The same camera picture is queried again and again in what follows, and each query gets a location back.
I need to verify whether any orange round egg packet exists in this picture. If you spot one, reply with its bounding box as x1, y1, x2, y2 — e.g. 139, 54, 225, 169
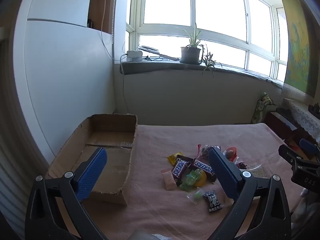
222, 147, 238, 162

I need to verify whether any red clear cake packet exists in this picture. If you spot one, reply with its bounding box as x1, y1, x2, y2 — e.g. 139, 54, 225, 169
234, 160, 262, 172
196, 144, 222, 161

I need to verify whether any wall map poster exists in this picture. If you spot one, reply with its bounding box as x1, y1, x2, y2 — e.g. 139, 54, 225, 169
274, 0, 320, 98

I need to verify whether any yellow-green egg packet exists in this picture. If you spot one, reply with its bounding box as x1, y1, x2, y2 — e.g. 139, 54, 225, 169
179, 169, 208, 193

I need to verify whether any grey stone window sill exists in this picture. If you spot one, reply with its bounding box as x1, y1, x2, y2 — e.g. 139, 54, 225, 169
120, 60, 284, 86

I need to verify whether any yellow snack packet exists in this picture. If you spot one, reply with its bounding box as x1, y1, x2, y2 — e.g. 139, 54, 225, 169
167, 152, 184, 166

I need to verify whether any white cabinet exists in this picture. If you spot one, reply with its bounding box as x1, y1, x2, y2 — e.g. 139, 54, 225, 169
12, 0, 116, 160

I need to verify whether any brown chocolate bar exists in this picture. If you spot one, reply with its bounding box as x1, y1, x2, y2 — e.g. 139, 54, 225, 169
172, 155, 194, 180
192, 159, 217, 183

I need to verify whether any white framed window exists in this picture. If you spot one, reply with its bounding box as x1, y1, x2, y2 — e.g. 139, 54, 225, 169
126, 0, 288, 83

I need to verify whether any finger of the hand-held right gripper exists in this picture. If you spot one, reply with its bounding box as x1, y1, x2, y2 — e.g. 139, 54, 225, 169
299, 138, 320, 158
278, 144, 320, 171

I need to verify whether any dark wooden furniture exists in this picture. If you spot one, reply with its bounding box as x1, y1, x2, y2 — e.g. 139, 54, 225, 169
264, 107, 320, 161

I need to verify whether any white power adapter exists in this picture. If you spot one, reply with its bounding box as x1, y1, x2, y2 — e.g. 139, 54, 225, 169
126, 50, 143, 62

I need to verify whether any cardboard box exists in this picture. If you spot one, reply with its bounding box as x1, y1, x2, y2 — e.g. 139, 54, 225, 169
45, 114, 138, 207

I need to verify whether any white lace cloth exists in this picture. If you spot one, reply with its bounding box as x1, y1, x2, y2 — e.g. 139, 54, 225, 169
282, 82, 320, 141

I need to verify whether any pink blanket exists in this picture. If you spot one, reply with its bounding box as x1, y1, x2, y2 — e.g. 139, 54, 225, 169
50, 122, 308, 240

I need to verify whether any thin white cable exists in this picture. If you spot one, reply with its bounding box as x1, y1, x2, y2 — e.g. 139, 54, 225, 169
101, 0, 116, 61

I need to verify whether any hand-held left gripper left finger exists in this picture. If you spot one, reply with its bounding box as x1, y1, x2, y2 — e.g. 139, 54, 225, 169
25, 147, 108, 240

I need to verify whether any green floral bag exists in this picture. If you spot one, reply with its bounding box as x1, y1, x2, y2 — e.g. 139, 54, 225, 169
251, 92, 277, 124

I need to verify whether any dark ring-shaped device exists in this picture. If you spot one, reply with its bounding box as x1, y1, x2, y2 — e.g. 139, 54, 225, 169
138, 45, 159, 55

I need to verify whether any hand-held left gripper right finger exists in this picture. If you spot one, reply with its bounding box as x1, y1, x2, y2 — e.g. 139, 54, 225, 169
208, 147, 293, 240

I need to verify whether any wooden shelf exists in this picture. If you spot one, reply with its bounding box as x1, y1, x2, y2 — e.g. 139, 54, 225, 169
87, 0, 118, 34

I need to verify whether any potted spider plant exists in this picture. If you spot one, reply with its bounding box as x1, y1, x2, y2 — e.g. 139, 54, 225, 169
176, 22, 204, 65

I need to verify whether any dark blue patterned packet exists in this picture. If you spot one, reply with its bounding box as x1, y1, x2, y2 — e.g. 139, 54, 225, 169
203, 190, 223, 213

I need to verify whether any small trailing plant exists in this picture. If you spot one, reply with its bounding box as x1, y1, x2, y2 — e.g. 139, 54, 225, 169
200, 44, 223, 78

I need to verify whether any pink snack packet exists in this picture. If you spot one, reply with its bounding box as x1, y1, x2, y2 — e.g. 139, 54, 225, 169
161, 169, 179, 191

